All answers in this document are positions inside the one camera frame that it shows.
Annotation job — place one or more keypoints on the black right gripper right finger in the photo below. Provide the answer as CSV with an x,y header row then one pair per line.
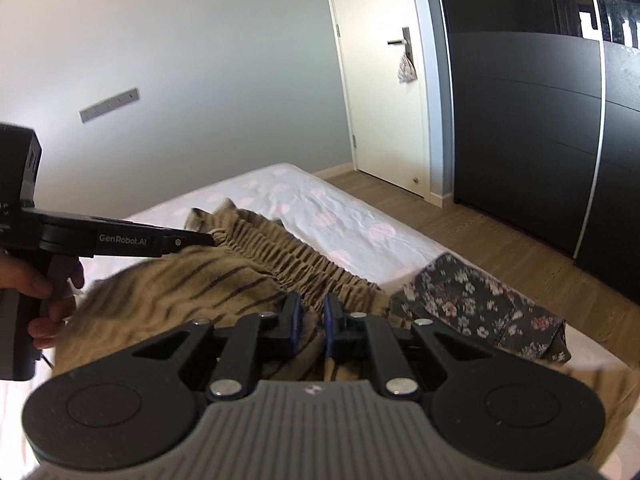
x,y
368,342

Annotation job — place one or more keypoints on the dark wardrobe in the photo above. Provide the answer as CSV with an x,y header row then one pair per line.
x,y
545,124

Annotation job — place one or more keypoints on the white pink dotted bedsheet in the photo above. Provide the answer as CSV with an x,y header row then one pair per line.
x,y
356,236

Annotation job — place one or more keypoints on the beige striped shorts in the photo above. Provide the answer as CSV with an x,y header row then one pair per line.
x,y
251,267

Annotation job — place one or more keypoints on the grey wall plate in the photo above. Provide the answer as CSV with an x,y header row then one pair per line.
x,y
109,105

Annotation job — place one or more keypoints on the floral dark fabric bag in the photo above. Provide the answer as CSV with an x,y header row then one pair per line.
x,y
476,304

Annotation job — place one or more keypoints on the person's left hand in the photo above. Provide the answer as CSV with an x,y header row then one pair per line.
x,y
58,306

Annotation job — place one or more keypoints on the door handle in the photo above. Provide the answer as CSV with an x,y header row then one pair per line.
x,y
405,41

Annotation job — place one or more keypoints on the cloth hanging on handle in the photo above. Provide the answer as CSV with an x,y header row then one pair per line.
x,y
406,71

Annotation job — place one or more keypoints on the white door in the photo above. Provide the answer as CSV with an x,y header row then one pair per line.
x,y
396,129

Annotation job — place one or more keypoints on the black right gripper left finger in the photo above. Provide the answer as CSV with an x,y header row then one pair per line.
x,y
255,340

